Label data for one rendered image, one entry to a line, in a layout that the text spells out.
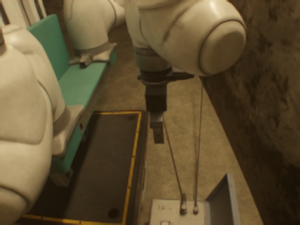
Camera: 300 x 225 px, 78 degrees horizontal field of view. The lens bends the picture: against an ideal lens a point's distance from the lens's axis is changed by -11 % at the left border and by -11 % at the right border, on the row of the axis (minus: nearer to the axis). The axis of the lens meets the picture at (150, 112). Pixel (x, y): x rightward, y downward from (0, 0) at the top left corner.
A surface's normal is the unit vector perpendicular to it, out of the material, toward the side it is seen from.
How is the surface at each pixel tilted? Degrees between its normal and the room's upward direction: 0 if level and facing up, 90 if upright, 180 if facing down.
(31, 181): 97
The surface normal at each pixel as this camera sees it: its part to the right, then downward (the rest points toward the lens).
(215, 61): 0.48, 0.59
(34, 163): 0.99, -0.02
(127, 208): -0.10, -0.77
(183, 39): -0.68, 0.33
